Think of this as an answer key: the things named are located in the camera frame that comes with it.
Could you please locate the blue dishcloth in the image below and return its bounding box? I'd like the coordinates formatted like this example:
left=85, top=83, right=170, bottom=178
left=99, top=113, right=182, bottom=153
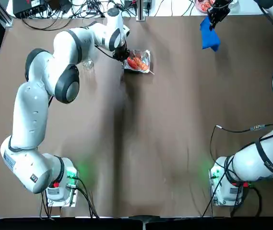
left=199, top=16, right=222, bottom=52

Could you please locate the black left arm hanging cable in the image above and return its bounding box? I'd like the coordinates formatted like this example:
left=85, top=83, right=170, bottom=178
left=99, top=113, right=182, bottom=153
left=94, top=44, right=116, bottom=59

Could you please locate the black left arm base cable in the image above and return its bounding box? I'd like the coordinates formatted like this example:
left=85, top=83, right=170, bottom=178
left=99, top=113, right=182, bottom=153
left=75, top=176, right=100, bottom=219

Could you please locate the black looped desk cable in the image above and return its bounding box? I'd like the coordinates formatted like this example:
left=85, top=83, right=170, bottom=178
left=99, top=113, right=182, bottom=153
left=20, top=14, right=74, bottom=31

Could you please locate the aluminium upright post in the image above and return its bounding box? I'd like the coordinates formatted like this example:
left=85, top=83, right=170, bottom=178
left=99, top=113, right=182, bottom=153
left=137, top=0, right=153, bottom=22

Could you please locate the clear bottle light blue cap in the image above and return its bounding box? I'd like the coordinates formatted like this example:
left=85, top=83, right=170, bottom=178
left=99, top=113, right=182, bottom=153
left=82, top=57, right=95, bottom=71

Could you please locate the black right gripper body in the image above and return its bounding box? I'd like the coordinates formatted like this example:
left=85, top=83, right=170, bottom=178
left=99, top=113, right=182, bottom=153
left=207, top=0, right=232, bottom=23

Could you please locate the black box red logo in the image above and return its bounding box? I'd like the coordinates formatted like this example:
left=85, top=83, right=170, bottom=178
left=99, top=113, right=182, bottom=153
left=12, top=0, right=47, bottom=19

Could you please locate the black cable silver connector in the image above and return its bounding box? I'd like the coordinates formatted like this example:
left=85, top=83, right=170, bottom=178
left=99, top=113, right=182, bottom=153
left=210, top=121, right=273, bottom=166

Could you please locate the pink plate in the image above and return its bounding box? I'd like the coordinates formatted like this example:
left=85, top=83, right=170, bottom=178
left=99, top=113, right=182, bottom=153
left=194, top=0, right=211, bottom=12

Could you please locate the aluminium corner rail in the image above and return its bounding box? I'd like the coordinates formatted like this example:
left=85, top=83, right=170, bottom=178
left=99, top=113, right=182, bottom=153
left=0, top=4, right=14, bottom=27

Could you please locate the black arm base cable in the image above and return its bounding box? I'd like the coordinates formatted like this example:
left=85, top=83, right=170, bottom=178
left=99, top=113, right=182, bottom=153
left=201, top=181, right=263, bottom=218
left=75, top=176, right=100, bottom=219

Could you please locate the orange shrimp skewer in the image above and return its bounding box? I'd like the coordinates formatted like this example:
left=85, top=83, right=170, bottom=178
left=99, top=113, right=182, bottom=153
left=126, top=55, right=155, bottom=75

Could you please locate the black power adapter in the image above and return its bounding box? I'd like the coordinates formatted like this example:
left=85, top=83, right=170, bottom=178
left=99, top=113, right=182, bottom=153
left=47, top=0, right=71, bottom=13

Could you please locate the aluminum foil pan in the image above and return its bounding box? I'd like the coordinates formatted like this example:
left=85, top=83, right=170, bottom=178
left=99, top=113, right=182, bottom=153
left=122, top=49, right=152, bottom=74

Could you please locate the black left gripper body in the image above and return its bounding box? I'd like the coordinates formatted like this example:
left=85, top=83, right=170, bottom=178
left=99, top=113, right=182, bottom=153
left=112, top=45, right=131, bottom=62

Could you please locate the black right arm base cable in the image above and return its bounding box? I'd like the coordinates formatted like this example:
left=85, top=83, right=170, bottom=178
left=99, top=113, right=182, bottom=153
left=201, top=181, right=263, bottom=218

